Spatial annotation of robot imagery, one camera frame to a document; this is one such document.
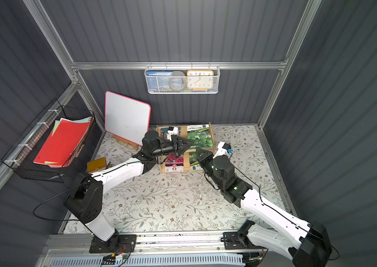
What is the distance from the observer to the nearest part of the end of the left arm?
2.34 feet

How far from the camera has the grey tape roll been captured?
88 cm

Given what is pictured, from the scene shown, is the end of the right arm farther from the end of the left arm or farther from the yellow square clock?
the yellow square clock
